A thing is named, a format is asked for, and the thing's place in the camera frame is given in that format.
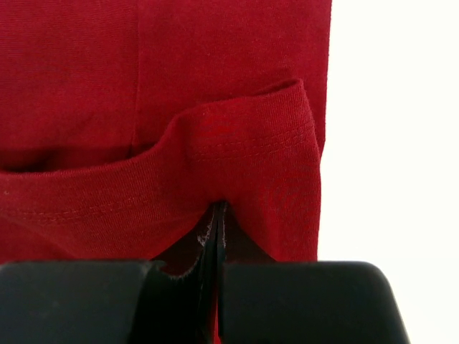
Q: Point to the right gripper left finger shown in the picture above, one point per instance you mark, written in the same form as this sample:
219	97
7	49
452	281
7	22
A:
168	299

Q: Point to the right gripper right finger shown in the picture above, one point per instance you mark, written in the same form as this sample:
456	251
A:
264	301

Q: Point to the red t-shirt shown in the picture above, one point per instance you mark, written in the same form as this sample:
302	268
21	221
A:
122	122

